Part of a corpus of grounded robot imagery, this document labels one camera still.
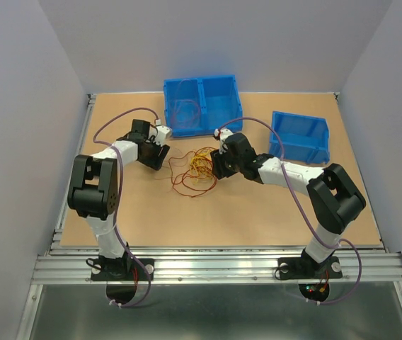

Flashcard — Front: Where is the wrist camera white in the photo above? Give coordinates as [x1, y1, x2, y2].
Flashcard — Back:
[153, 119, 172, 146]
[214, 127, 233, 152]

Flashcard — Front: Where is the blue double bin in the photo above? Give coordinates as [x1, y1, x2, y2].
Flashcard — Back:
[163, 75, 243, 138]

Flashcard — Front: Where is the aluminium rail frame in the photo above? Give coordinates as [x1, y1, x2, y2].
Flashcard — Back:
[16, 92, 402, 340]

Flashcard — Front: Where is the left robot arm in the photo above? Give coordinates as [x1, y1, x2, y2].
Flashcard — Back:
[67, 119, 172, 281]

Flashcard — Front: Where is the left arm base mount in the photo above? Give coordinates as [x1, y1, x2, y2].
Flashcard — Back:
[86, 256, 148, 282]

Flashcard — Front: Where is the yellow wire tangle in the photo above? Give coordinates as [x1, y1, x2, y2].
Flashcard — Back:
[188, 150, 216, 183]

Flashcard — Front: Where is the blue single bin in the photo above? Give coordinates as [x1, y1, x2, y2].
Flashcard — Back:
[272, 111, 331, 164]

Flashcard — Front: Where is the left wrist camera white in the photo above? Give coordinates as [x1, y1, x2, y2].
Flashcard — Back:
[153, 119, 172, 146]

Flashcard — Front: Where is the red wire tangle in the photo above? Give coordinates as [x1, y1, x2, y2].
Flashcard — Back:
[171, 147, 218, 198]

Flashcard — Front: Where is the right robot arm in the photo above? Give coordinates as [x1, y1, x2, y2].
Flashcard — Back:
[211, 128, 366, 280]

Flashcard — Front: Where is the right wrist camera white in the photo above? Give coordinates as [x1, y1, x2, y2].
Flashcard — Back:
[214, 127, 233, 152]

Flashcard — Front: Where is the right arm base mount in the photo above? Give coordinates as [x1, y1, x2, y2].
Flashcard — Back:
[274, 256, 343, 281]

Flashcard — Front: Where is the pulled red wire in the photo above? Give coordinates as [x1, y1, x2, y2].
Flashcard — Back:
[168, 79, 197, 118]
[171, 101, 202, 128]
[156, 154, 190, 181]

